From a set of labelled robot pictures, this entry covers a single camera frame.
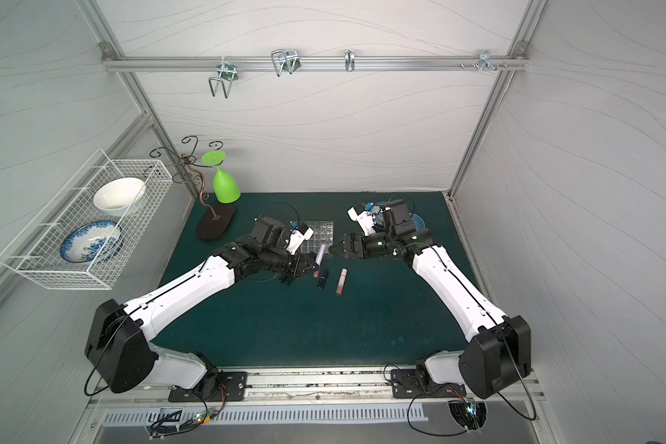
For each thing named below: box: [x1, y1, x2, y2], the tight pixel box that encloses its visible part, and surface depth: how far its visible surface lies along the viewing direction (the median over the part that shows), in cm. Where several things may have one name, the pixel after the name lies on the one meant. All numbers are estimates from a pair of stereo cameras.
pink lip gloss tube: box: [335, 268, 348, 296], surface depth 95 cm
